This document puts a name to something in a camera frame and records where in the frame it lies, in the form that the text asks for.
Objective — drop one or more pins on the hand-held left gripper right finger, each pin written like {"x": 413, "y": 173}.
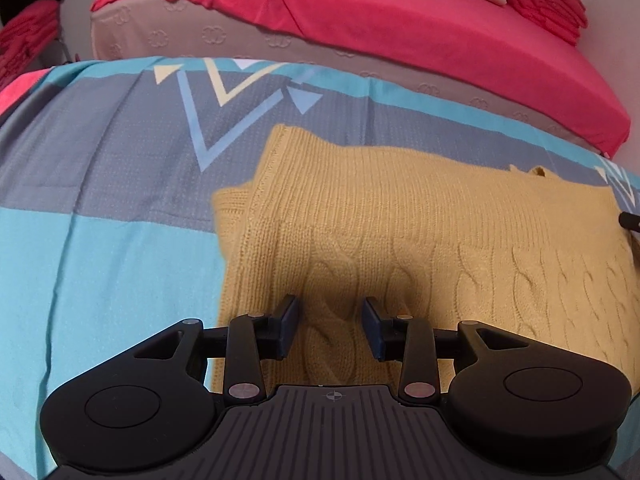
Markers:
{"x": 372, "y": 327}

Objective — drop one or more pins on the beige embossed mattress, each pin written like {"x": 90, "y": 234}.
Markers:
{"x": 240, "y": 37}

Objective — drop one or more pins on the pile of red clothes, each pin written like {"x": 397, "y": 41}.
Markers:
{"x": 25, "y": 40}

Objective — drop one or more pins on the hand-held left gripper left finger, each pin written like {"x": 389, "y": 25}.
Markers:
{"x": 289, "y": 325}

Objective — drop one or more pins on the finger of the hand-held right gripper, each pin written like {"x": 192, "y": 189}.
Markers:
{"x": 631, "y": 222}

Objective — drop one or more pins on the red bed sheet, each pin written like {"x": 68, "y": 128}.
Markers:
{"x": 400, "y": 10}

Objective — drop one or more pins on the stack of red folded clothes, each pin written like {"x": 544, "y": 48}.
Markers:
{"x": 547, "y": 5}

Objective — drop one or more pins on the pink bed sheet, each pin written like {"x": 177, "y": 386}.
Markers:
{"x": 20, "y": 91}

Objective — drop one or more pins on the blue grey patterned blanket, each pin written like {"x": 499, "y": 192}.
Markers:
{"x": 100, "y": 210}

